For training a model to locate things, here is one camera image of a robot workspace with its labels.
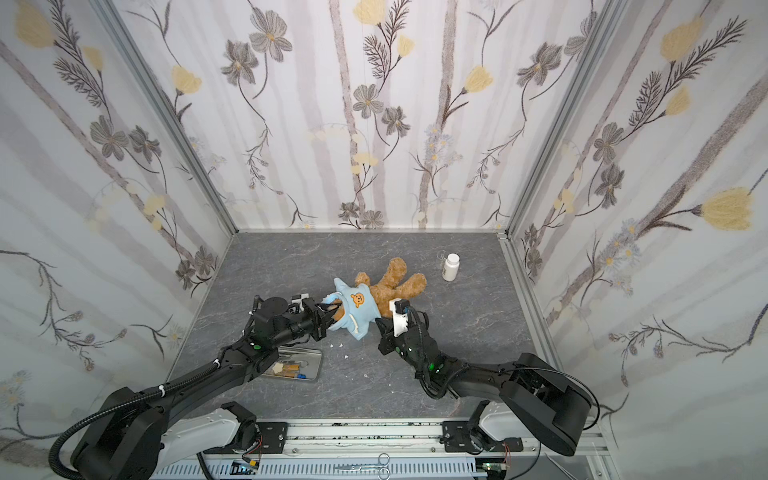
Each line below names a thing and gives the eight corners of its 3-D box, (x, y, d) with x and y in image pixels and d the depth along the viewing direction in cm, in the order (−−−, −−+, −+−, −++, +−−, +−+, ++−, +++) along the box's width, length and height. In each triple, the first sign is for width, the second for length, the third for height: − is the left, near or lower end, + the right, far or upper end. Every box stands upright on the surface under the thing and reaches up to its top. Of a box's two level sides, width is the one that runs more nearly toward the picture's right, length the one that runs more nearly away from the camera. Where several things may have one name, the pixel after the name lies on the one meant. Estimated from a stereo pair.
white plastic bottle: (443, 282, 108) (447, 265, 100) (441, 270, 111) (445, 253, 104) (455, 282, 108) (461, 265, 100) (453, 270, 111) (458, 253, 104)
